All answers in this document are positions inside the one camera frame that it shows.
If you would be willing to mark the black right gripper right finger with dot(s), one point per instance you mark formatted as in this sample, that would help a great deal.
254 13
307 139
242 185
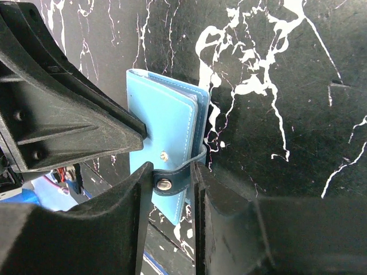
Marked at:
274 235

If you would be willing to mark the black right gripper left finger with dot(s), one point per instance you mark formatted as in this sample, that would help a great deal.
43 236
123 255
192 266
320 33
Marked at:
104 235

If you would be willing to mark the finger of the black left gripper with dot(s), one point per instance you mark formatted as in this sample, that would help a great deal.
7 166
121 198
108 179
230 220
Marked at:
44 125
25 22

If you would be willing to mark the blue leather card holder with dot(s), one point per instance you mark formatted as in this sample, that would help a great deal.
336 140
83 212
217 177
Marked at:
175 115

